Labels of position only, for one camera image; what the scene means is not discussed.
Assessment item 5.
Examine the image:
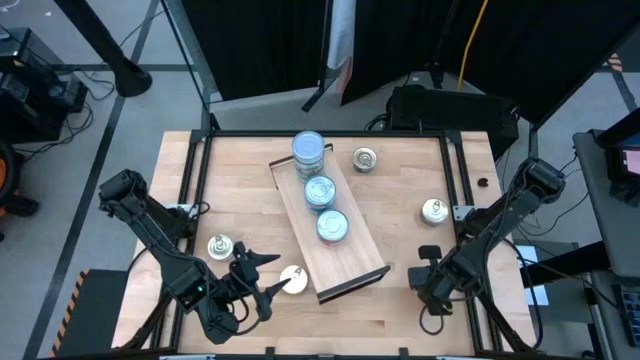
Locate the black slanted bar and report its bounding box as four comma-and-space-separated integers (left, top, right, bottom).
519, 241, 612, 289

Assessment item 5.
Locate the grey metal beam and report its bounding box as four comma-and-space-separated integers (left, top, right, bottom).
160, 0, 222, 132

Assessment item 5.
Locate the black stand foot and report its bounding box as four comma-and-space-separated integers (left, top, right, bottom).
527, 122, 541, 160
301, 64, 342, 114

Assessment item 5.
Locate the black curtain panel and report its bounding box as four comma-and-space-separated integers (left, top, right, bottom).
180, 0, 334, 101
341, 0, 640, 127

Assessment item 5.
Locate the gold can blue red label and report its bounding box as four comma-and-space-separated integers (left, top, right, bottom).
420, 198, 450, 227
206, 233, 236, 263
278, 265, 310, 296
352, 146, 378, 174

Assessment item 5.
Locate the black hazard-striped platform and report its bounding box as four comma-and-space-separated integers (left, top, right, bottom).
49, 268, 130, 359

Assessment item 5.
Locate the yellow cable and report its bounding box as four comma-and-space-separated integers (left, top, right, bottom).
456, 0, 490, 91

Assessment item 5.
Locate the grey side table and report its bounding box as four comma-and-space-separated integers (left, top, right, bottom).
572, 128, 640, 279

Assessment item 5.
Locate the black equipment stack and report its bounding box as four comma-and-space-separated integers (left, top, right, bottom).
0, 25, 90, 144

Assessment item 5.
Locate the orange and black device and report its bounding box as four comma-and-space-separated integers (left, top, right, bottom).
0, 141, 40, 219

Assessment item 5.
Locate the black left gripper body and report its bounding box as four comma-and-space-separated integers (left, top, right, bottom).
228, 241, 275, 322

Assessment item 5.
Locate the black equipment case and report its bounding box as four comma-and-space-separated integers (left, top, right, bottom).
385, 83, 520, 161

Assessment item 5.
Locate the black keyboard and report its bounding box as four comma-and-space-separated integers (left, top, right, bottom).
615, 284, 640, 347

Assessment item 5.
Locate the white fabric strip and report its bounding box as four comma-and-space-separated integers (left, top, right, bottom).
325, 0, 357, 72

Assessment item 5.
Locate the wooden shelf with black frame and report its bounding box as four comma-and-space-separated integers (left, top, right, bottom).
268, 142, 392, 305

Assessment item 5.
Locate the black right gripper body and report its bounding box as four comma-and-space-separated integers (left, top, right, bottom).
407, 244, 471, 316

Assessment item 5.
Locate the black pole stand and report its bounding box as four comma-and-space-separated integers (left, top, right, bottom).
53, 0, 154, 99

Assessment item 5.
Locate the black monitor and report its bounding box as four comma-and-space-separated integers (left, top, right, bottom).
597, 107, 640, 204

